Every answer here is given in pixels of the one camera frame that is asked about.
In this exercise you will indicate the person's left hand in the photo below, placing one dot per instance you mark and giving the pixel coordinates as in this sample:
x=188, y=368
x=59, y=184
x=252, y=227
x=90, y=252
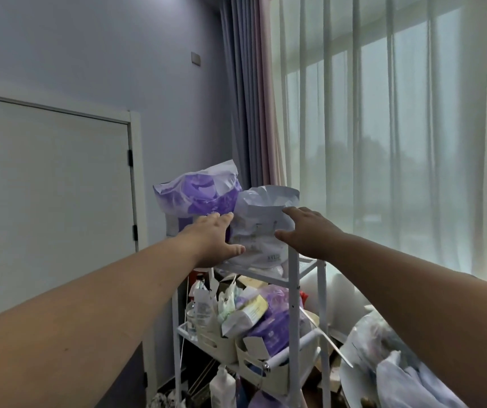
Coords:
x=209, y=242

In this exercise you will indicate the person's right hand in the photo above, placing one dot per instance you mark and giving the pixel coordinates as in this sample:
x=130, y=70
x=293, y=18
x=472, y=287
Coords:
x=315, y=237

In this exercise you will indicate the purple diaper bag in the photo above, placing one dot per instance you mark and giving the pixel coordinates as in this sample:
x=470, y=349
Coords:
x=201, y=193

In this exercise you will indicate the pale grey diaper bag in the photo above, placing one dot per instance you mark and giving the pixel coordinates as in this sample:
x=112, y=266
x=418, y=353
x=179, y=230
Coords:
x=260, y=216

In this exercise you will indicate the person's right forearm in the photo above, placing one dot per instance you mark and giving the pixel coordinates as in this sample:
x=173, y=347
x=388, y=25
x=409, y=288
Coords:
x=430, y=318

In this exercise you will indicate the person's left forearm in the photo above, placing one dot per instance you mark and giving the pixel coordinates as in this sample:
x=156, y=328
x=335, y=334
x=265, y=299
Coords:
x=77, y=327

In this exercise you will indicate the pile of grey clothes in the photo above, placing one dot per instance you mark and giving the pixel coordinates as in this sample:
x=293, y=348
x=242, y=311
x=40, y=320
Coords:
x=417, y=386

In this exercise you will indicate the white pouch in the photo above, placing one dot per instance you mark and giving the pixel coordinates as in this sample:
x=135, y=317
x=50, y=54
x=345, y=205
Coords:
x=226, y=299

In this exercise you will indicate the red topped bottle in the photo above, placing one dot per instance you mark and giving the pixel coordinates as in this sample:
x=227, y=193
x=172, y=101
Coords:
x=303, y=298

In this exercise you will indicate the clear water bottle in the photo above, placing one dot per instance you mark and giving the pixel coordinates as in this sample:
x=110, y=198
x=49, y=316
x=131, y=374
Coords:
x=196, y=314

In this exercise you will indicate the white metal shelf rack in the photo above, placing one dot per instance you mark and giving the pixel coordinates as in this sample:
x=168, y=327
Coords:
x=294, y=318

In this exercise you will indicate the purple soft pack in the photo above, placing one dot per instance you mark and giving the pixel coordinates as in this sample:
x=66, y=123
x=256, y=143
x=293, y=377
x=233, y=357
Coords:
x=275, y=327

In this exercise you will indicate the white storage basket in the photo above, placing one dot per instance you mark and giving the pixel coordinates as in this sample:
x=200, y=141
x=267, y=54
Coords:
x=269, y=373
x=218, y=346

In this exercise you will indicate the sheer white curtain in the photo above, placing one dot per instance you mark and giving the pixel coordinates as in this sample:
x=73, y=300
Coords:
x=396, y=144

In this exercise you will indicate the pink curtain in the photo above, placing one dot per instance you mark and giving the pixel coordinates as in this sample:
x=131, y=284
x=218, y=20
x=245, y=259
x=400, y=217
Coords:
x=271, y=101

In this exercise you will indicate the white lotion bottle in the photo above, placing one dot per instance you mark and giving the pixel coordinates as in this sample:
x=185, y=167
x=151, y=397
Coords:
x=222, y=388

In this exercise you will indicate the grey blue curtain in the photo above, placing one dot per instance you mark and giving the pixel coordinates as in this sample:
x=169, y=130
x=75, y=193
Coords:
x=241, y=89

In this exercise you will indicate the grey and white door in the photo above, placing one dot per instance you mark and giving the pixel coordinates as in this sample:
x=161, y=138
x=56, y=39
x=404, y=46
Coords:
x=56, y=199

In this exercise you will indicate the grey wall switch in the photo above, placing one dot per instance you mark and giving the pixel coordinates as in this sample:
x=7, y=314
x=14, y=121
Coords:
x=196, y=58

